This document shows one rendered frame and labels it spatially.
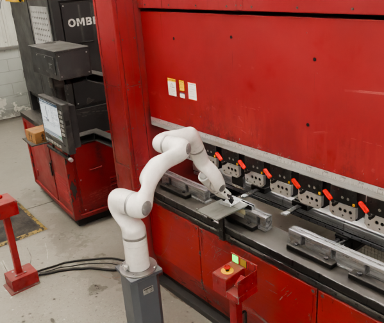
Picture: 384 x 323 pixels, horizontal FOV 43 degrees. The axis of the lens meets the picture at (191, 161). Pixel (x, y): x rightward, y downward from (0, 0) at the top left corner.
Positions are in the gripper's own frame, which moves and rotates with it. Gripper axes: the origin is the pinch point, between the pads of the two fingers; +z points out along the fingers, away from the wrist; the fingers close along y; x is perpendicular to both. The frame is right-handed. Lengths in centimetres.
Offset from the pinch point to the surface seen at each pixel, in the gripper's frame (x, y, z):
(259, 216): 1.8, -22.0, 7.3
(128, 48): -59, 84, -65
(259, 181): -12.6, -23.2, -12.4
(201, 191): -3.1, 31.5, 11.7
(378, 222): -7, -98, -20
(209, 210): 12.3, 3.2, -6.3
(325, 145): -30, -67, -41
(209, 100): -44, 17, -41
